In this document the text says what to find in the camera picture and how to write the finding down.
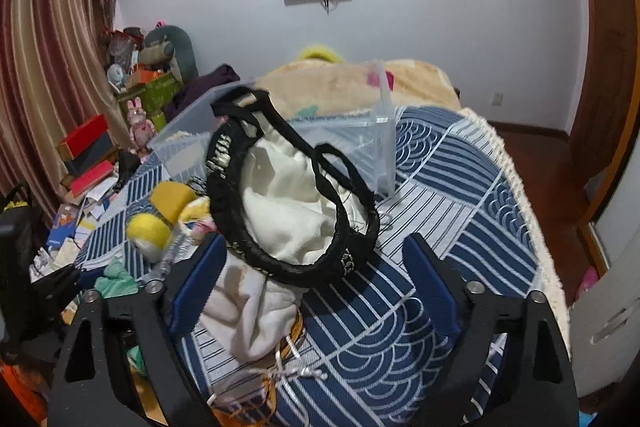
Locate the blue white patterned bedspread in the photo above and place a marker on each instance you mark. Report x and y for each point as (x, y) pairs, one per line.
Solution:
(381, 334)

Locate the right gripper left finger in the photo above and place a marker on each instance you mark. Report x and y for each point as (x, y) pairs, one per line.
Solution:
(93, 384)

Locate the clear plastic storage bin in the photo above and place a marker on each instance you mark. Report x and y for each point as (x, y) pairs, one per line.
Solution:
(367, 138)

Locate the grey green neck pillow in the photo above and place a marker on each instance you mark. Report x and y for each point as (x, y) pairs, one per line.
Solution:
(172, 45)

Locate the yellow fuzzy plush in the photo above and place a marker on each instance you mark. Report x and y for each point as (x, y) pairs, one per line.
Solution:
(319, 53)

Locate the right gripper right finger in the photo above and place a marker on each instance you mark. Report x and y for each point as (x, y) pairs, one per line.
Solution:
(535, 383)

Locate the yellow felt ball toy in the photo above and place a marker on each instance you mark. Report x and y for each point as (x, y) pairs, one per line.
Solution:
(150, 234)

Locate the yellow sponge block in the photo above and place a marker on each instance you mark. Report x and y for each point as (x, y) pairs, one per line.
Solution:
(176, 202)

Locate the dark purple clothing pile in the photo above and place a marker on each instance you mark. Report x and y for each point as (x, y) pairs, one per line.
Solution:
(190, 92)

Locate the red flat box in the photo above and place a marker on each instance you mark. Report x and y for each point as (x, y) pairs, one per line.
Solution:
(78, 140)

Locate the brown wooden door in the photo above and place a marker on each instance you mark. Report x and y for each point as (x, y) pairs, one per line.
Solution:
(606, 120)

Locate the pink rabbit figure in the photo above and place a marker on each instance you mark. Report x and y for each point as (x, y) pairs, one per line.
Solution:
(141, 127)

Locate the green cardboard box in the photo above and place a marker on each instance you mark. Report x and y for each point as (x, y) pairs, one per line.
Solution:
(153, 95)

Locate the white drawstring cloth bag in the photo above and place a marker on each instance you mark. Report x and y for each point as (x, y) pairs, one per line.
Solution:
(252, 317)

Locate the striped brown curtain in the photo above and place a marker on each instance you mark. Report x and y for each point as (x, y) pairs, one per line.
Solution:
(53, 79)

